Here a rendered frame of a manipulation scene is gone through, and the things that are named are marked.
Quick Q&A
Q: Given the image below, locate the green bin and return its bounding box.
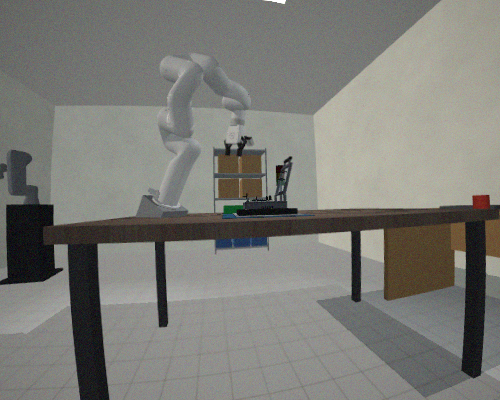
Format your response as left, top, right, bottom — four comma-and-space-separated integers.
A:
223, 205, 243, 214

